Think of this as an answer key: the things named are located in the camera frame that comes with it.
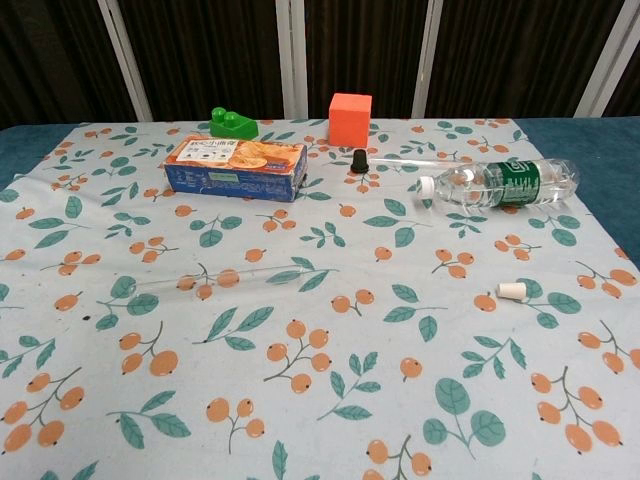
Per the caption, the wide clear glass test tube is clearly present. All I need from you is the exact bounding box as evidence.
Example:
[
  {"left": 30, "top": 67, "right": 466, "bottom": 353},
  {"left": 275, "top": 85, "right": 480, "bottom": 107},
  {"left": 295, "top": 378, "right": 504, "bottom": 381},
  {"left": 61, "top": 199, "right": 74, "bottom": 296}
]
[{"left": 128, "top": 264, "right": 304, "bottom": 297}]

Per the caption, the thin clear glass test tube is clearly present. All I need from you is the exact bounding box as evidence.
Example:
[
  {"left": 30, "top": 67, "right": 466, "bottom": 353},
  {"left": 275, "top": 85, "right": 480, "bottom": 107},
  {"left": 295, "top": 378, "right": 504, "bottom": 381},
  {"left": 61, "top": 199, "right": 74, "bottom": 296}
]
[{"left": 367, "top": 155, "right": 474, "bottom": 170}]

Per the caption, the floral printed tablecloth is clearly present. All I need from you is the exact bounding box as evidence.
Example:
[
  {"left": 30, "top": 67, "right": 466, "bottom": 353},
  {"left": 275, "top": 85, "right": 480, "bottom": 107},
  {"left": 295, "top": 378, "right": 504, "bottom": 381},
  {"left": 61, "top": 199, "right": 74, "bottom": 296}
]
[{"left": 0, "top": 118, "right": 640, "bottom": 480}]

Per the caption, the orange blue cracker box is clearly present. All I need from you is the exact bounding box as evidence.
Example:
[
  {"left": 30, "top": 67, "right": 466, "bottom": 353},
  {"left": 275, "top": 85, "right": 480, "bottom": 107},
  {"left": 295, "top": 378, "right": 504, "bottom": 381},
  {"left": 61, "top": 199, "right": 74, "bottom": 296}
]
[{"left": 164, "top": 136, "right": 309, "bottom": 203}]

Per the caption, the orange foam cube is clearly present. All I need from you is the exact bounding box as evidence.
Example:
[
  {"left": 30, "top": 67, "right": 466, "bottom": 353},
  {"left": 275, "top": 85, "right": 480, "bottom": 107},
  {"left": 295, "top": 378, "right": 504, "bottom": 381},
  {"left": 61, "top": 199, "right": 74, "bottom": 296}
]
[{"left": 328, "top": 92, "right": 373, "bottom": 148}]

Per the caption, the green toy building block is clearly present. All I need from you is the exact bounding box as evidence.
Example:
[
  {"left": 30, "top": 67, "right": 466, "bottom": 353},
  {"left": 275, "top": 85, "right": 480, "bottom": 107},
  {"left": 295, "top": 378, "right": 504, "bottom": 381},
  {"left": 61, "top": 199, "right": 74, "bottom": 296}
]
[{"left": 209, "top": 106, "right": 259, "bottom": 140}]

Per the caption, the clear water bottle green label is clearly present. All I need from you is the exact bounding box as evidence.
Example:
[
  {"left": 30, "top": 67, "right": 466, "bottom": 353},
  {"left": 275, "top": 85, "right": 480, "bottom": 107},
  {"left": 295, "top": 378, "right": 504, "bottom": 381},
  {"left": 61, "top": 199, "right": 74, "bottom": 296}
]
[{"left": 417, "top": 157, "right": 583, "bottom": 210}]

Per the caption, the dark screen panel white frame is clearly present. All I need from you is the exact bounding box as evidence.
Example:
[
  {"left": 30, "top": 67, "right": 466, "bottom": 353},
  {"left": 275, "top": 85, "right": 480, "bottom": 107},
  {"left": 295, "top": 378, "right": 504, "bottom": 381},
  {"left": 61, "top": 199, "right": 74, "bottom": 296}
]
[
  {"left": 97, "top": 0, "right": 307, "bottom": 122},
  {"left": 277, "top": 0, "right": 446, "bottom": 120},
  {"left": 0, "top": 0, "right": 151, "bottom": 132},
  {"left": 589, "top": 0, "right": 640, "bottom": 120},
  {"left": 414, "top": 0, "right": 636, "bottom": 120}
]

